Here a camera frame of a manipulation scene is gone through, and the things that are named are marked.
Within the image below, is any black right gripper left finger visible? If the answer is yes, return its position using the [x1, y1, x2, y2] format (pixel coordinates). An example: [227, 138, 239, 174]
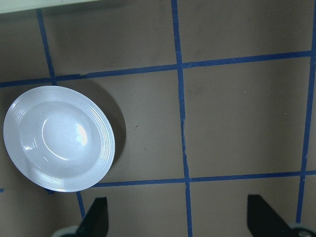
[76, 197, 109, 237]

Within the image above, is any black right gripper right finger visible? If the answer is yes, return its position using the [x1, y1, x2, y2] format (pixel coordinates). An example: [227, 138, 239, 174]
[247, 195, 299, 237]

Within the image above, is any white ridged plate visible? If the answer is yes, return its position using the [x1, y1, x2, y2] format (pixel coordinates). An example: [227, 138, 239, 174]
[3, 86, 115, 192]

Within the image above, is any cream rectangular tray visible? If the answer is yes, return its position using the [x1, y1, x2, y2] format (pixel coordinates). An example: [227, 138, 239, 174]
[0, 0, 94, 14]

